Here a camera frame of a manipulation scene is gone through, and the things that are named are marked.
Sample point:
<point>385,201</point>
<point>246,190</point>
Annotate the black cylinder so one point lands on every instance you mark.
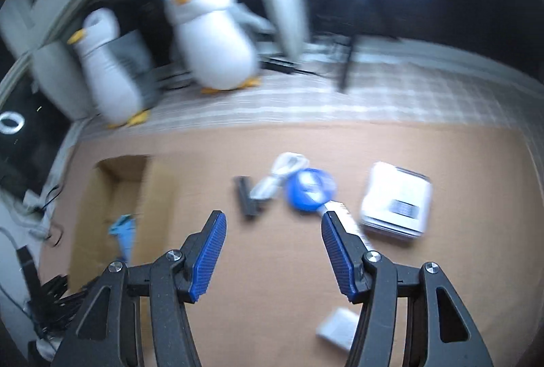
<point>249,207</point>

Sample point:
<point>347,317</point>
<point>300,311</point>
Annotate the right penguin plush toy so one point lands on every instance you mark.
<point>217,39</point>

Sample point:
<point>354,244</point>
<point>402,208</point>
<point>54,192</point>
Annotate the cardboard box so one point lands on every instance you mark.
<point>143,187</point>

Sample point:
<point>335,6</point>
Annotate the blue round tape measure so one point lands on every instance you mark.
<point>309,189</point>

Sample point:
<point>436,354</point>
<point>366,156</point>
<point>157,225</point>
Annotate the white patterned tube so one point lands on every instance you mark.
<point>348,222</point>

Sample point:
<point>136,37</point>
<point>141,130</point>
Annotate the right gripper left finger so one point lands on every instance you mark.
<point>106,331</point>

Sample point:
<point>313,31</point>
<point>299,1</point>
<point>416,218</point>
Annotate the left penguin plush toy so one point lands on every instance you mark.
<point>118,68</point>

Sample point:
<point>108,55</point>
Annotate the light blue clip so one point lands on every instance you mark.
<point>124,230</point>

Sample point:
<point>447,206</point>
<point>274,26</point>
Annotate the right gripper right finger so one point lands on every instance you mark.
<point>440,331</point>

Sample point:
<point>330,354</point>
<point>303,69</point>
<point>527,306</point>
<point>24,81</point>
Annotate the white power adapter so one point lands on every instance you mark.
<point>339,328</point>

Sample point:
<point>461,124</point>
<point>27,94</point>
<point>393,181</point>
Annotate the plaid grey white blanket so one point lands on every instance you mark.
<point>406,80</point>

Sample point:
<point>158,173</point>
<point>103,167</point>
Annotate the black camera equipment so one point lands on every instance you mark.
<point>51,310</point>

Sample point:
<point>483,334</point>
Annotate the penguin plush toy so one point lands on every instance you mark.
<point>217,39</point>
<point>118,68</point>

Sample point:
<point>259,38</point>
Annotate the clear plastic white box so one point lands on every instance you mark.
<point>397,201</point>

